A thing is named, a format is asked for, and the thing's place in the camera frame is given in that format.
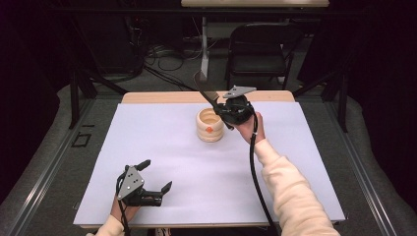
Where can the black folding chair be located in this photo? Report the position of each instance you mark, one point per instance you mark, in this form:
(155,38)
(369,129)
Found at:
(259,62)

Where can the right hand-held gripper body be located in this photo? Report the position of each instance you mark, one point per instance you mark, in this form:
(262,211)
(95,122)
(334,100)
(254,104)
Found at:
(239,109)

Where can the white table cover sheet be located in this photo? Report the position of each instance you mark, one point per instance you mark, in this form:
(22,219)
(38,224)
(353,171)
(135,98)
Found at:
(183,164)

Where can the wooden table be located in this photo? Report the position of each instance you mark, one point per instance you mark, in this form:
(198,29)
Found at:
(164,97)

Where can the person's right hand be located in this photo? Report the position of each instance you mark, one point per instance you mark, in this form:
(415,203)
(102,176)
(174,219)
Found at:
(247,131)

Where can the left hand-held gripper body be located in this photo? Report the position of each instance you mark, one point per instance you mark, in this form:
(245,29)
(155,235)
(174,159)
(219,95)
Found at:
(131,185)

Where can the black metal stand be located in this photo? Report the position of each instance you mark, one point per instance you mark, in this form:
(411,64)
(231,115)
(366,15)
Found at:
(342,101)
(74,98)

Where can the person's left hand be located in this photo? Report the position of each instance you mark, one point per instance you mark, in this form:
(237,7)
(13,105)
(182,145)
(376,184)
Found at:
(119,211)

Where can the white desk with metal leg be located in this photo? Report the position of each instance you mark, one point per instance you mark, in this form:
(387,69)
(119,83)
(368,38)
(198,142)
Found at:
(204,62)

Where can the black spatula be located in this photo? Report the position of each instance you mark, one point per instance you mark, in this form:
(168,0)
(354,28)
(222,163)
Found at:
(209,93)

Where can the cream ribbed knife holder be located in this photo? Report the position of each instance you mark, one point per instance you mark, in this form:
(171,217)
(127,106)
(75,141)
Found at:
(209,131)

